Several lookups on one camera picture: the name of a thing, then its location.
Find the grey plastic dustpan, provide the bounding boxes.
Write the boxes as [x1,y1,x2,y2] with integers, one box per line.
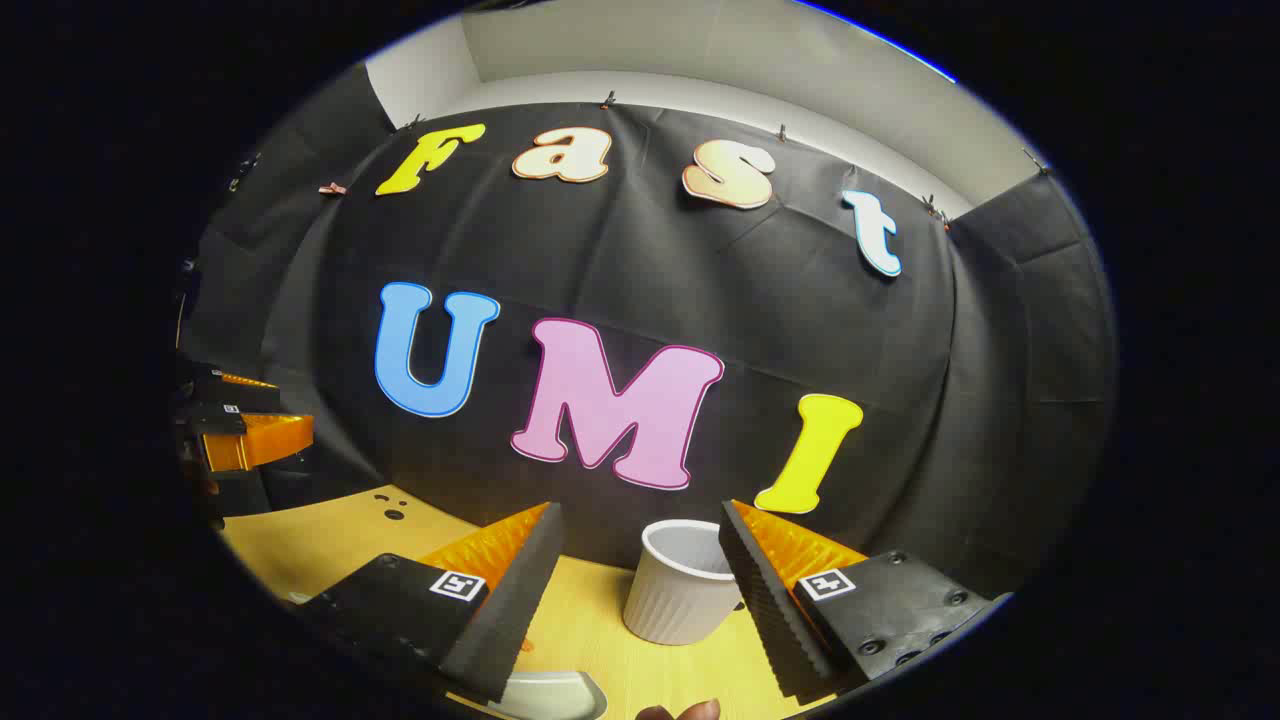
[490,670,609,720]

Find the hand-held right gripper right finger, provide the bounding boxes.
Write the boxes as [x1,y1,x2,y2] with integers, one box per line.
[718,499,998,699]

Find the white ribbed garbage bin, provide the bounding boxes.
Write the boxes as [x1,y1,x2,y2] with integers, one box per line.
[623,519,746,646]

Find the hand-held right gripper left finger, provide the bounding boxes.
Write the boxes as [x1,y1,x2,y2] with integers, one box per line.
[298,502,565,703]

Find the black backdrop cloth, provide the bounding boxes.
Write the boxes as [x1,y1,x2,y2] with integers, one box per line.
[180,62,1119,601]

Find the wooden desktop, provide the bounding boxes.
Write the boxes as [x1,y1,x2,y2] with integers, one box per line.
[220,484,841,720]

